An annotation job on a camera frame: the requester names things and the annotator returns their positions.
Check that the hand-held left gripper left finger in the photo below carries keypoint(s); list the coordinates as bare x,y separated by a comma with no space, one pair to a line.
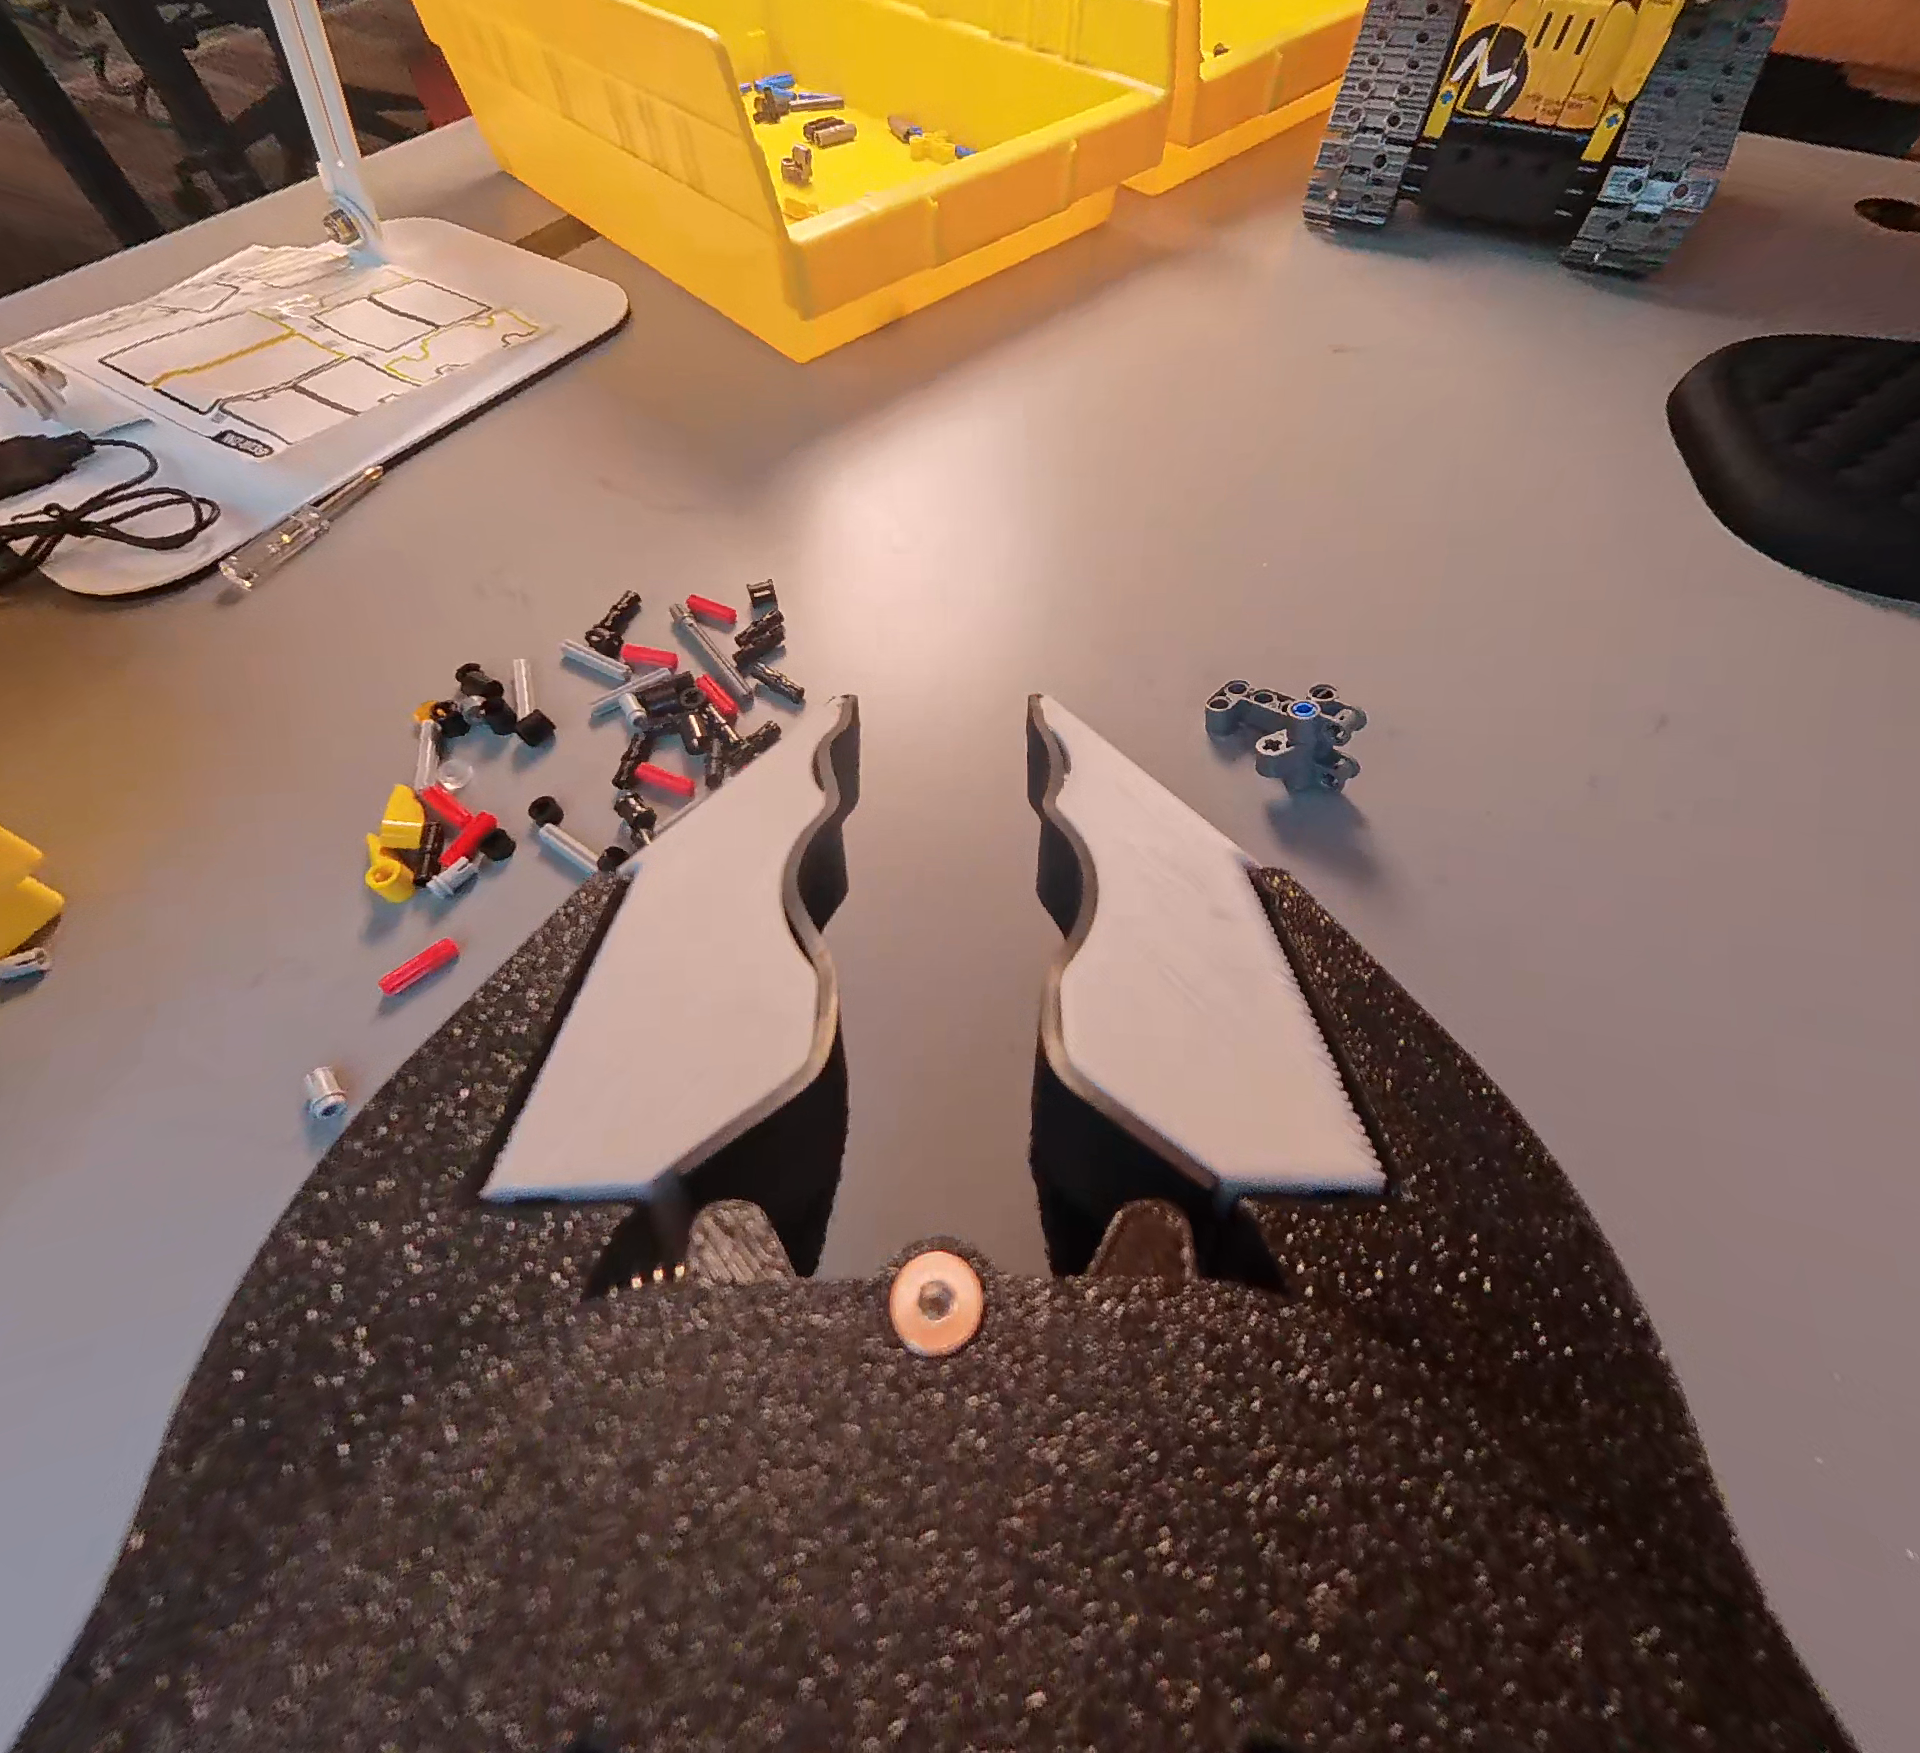
674,1034

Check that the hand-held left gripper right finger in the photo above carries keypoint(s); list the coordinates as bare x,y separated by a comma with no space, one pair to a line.
1200,1034

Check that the grey toy brick assembly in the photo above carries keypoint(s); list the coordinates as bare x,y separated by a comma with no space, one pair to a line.
1274,734

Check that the grey desk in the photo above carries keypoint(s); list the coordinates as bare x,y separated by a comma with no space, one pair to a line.
1050,463

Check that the red toy brick pin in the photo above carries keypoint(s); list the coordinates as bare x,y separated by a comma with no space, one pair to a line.
416,968

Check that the pile of small toy bricks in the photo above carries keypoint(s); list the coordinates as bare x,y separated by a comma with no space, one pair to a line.
674,712

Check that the small grey toy brick bush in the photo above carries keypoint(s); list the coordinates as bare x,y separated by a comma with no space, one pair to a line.
326,1092

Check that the small grey toy brick pin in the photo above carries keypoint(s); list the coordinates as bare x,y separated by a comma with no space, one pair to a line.
23,966

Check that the white book stand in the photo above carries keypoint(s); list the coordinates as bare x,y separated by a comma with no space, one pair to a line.
495,270

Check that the sticker sheet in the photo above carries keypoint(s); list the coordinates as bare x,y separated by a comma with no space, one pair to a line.
224,360

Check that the black chair armrest pad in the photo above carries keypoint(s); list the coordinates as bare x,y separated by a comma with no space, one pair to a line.
1815,463

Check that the scattered grey blue toy parts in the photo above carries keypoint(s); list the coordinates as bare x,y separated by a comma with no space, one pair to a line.
819,126

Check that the yellow tracked toy robot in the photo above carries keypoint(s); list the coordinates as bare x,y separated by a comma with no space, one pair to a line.
1544,59

